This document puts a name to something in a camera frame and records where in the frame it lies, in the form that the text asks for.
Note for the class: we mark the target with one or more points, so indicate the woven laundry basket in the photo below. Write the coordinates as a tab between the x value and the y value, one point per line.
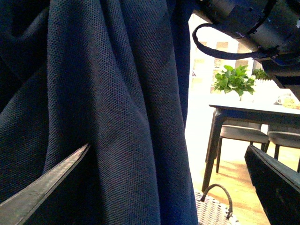
212	212

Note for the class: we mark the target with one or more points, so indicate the green potted plant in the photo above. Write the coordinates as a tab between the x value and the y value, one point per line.
260	74
234	79

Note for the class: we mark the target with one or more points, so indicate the dark navy garment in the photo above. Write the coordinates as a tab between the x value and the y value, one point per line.
109	73

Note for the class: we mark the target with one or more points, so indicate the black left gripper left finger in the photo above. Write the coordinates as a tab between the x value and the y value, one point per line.
52	199

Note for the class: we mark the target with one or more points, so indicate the dark dining table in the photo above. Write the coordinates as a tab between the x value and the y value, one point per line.
241	111

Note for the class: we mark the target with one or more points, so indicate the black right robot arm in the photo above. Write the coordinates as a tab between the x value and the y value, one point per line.
271	30

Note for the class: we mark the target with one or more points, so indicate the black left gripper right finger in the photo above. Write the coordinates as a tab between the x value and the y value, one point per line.
277	187

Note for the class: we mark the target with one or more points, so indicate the grey dining chair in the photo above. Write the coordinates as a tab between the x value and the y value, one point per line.
242	131
283	136

